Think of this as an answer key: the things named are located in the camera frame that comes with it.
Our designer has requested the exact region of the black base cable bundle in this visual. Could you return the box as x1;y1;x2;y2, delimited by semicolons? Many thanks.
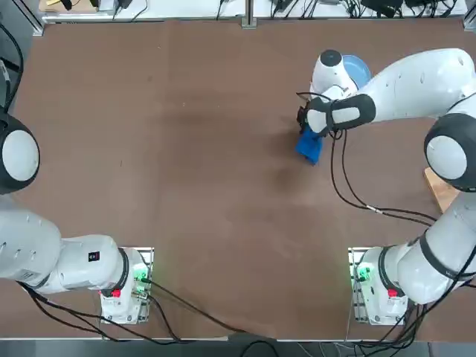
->
349;293;476;357

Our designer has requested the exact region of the brown cardboard piece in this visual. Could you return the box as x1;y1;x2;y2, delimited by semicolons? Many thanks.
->
39;0;100;12

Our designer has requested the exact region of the blue cloth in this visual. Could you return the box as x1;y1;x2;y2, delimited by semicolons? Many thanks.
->
295;126;324;166

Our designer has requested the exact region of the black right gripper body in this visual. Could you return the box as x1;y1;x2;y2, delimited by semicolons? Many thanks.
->
296;105;310;133

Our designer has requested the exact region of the thick black cable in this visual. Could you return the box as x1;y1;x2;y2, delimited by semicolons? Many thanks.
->
0;24;25;112

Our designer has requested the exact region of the light blue plastic plate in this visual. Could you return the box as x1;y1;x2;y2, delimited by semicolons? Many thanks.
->
341;54;372;91

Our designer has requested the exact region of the large black power adapter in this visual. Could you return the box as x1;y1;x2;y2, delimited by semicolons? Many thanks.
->
361;0;405;19

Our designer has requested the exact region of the aluminium frame post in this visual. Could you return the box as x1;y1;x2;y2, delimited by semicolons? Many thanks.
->
241;0;258;29

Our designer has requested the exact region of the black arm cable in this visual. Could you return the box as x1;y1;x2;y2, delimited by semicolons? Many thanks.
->
296;91;438;228

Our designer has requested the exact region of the metal base plate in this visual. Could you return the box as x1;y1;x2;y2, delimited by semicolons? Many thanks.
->
347;246;373;324
120;245;155;324

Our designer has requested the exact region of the wooden cup rack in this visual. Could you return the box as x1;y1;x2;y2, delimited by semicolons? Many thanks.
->
423;167;461;216

